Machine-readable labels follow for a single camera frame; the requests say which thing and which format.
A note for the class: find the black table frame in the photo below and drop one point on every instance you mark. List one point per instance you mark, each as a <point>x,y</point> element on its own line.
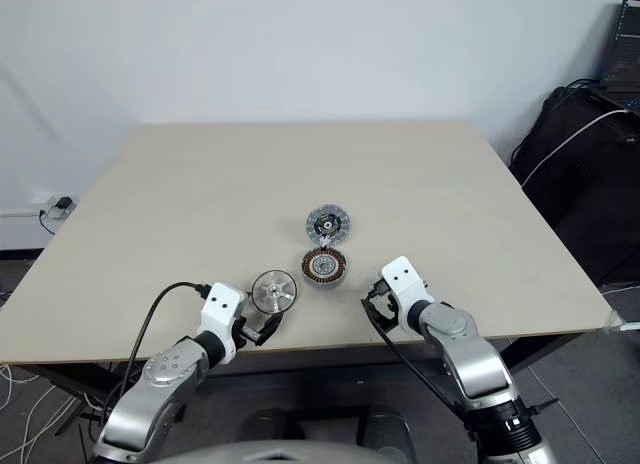
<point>75,379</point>

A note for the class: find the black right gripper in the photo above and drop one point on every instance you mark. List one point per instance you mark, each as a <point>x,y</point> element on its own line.
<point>382,296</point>

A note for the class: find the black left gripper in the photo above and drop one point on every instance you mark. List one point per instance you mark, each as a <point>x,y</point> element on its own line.
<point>247,334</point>

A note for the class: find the white wall power outlet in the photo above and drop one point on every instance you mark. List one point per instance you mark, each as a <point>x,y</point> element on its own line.
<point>45,199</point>

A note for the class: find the black power plug adapter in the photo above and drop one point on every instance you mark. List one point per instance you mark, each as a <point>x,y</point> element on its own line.
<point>63,204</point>

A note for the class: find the dark rounded shape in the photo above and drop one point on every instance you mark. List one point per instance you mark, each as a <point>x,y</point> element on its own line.
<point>390,426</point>

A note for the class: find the silver spoked motor rotor disc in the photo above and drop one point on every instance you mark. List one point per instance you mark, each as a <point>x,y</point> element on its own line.
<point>274,293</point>

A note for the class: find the clear tape with white tag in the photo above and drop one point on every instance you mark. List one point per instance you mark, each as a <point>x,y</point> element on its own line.
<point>617,321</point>

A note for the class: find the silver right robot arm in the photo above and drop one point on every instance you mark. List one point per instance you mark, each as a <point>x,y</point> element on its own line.
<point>470,354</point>

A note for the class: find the large black bag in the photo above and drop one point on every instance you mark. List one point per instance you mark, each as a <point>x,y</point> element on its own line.
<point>590,184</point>

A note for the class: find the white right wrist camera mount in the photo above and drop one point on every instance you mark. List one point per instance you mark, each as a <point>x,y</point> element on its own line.
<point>402,279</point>

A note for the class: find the black laptop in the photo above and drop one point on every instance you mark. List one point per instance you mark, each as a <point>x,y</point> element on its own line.
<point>625,44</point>

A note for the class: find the copper wound stator ring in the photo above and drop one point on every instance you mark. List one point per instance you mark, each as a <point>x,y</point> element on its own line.
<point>312,270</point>

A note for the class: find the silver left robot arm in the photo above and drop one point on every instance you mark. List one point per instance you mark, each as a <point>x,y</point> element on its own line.
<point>160,374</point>

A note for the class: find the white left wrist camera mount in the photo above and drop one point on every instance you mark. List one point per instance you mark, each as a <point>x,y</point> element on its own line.
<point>220,304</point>

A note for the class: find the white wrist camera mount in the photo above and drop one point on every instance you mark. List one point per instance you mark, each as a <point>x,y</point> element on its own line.
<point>402,279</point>
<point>220,304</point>

